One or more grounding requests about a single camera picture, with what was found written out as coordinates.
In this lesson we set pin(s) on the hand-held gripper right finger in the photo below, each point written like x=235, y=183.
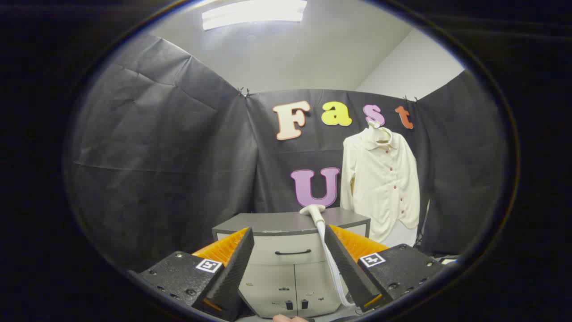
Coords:
x=348, y=268

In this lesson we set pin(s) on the black backdrop cloth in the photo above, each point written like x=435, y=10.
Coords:
x=170, y=170

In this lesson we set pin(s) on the grey cabinet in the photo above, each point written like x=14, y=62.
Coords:
x=286, y=221

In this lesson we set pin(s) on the white clothes hanger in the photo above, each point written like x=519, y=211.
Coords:
x=379, y=133

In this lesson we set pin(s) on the ceiling light panel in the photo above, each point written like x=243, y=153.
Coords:
x=254, y=13

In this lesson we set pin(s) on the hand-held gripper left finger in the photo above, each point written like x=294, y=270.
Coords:
x=232, y=273

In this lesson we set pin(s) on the cream button-up shirt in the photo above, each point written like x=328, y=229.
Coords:
x=380, y=188

